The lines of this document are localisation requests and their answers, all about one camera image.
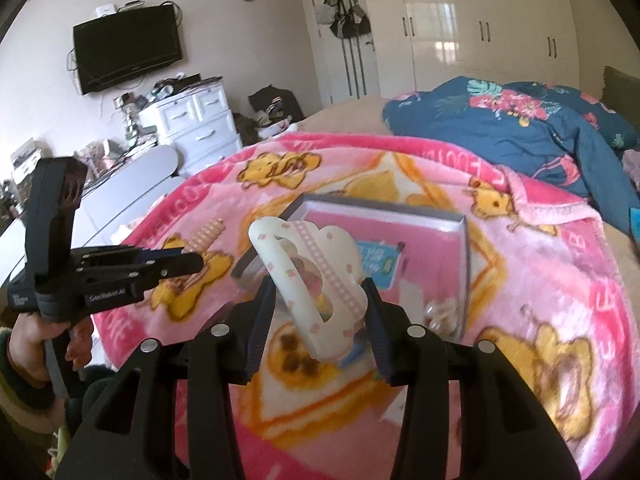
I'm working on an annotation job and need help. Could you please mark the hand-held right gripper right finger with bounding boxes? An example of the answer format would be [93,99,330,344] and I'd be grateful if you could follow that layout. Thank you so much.
[361,277,583,480]

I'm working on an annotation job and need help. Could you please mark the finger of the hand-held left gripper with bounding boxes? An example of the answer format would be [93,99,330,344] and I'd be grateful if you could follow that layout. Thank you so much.
[135,247,186,263]
[145,252,205,286]

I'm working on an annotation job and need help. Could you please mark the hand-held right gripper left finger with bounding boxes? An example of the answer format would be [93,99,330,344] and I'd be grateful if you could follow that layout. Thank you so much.
[55,277,278,480]

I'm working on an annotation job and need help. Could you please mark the beige spiral hair clip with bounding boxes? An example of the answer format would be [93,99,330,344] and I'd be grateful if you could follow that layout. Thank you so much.
[186,217,223,261]

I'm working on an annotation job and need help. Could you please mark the cream hair claw clip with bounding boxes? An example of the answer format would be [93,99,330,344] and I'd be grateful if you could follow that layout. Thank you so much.
[248,216,366,361]

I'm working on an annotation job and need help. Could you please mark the grey cardboard box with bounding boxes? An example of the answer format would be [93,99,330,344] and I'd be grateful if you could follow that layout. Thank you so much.
[231,192,471,341]

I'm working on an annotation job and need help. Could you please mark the person's left forearm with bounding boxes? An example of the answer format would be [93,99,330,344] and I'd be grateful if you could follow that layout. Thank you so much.
[0,327,56,436]

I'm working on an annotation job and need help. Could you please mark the person's left hand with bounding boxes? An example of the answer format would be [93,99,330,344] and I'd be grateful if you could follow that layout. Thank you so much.
[11,321,95,383]

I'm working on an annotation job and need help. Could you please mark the pearl hair clip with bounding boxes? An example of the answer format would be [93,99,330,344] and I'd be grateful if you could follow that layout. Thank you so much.
[424,300,460,333]

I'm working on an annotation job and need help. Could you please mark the white bed footboard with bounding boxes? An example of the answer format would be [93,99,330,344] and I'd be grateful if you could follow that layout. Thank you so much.
[0,145,187,281]

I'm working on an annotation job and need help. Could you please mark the white drawer chest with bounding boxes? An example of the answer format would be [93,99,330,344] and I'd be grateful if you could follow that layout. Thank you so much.
[137,80,241,171]

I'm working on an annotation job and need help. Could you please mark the pink bear printed blanket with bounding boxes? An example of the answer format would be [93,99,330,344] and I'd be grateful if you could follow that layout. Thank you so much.
[95,131,640,480]

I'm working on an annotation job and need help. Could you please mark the black bag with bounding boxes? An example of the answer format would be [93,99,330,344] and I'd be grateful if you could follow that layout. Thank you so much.
[248,87,306,126]

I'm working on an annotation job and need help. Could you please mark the beige bed sheet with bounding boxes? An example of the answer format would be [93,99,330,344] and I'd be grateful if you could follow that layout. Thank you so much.
[300,92,396,136]

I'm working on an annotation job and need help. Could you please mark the blue floral duvet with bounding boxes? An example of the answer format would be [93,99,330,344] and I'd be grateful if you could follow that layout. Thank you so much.
[382,76,640,241]

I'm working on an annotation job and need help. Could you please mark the white door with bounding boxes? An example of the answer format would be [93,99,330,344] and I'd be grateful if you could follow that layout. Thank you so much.
[300,0,381,106]

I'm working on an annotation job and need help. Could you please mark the hanging bags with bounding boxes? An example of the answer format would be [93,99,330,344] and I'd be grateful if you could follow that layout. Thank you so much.
[315,0,373,40]

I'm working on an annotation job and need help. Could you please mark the white wardrobe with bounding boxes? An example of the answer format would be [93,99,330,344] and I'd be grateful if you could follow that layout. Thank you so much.
[360,0,583,96]

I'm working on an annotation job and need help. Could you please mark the green headboard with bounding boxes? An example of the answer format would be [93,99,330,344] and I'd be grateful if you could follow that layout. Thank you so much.
[602,66,640,111]

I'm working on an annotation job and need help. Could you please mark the black wall television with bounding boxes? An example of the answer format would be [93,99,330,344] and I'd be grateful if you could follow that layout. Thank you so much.
[72,4,182,96]

